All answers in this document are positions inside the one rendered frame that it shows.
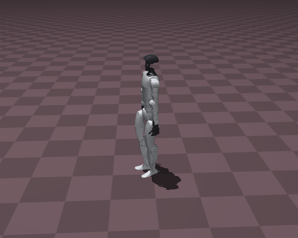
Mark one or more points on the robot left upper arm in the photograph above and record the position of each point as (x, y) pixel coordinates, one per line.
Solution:
(154, 84)

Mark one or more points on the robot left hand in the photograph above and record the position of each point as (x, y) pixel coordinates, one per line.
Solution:
(155, 129)

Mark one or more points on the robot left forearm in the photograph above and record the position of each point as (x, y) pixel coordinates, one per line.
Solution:
(154, 110)

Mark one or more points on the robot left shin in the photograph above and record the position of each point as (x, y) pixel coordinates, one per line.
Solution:
(152, 158)

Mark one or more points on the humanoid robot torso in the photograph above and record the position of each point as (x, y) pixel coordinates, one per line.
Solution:
(146, 92)

